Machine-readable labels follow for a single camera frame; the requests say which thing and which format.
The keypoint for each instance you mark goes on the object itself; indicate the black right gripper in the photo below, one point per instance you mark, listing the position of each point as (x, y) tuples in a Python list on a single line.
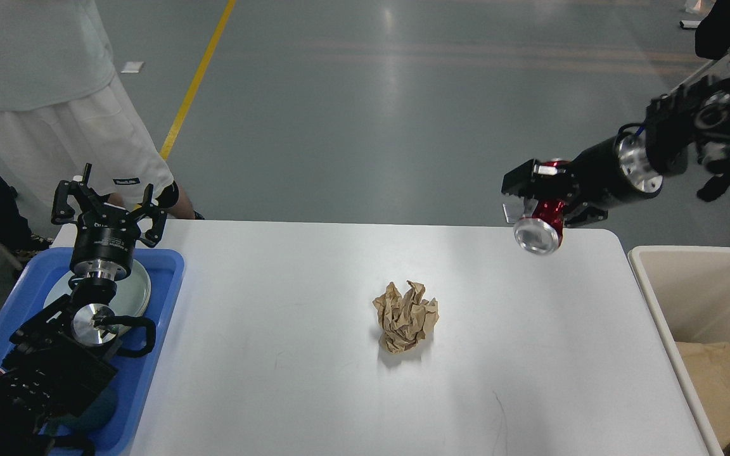
[(614, 172)]

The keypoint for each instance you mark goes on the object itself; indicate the dark teal mug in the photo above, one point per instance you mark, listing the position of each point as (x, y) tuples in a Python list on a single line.
[(96, 416)]

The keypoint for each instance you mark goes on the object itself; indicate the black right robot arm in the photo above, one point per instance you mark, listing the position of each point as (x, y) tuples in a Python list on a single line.
[(696, 115)]

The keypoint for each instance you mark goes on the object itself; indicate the brown paper bag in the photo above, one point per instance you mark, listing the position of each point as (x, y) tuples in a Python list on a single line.
[(708, 366)]

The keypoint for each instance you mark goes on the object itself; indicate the crushed red soda can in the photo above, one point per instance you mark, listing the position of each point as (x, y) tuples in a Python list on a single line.
[(540, 229)]

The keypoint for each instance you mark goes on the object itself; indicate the light green plate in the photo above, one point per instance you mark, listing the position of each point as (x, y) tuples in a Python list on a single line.
[(131, 299)]

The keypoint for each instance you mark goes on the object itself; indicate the brown paper ball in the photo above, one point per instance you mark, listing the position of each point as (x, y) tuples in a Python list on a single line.
[(405, 319)]

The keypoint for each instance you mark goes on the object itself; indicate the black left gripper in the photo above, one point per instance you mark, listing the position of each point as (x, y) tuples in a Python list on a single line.
[(104, 245)]

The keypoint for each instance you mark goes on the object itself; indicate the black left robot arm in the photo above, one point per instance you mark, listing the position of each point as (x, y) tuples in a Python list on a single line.
[(60, 360)]

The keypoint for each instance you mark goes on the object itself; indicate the person in white shorts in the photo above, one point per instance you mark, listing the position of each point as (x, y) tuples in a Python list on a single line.
[(63, 105)]

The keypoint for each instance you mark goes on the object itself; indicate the beige plastic bin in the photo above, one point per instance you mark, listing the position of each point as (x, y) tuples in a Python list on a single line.
[(687, 289)]

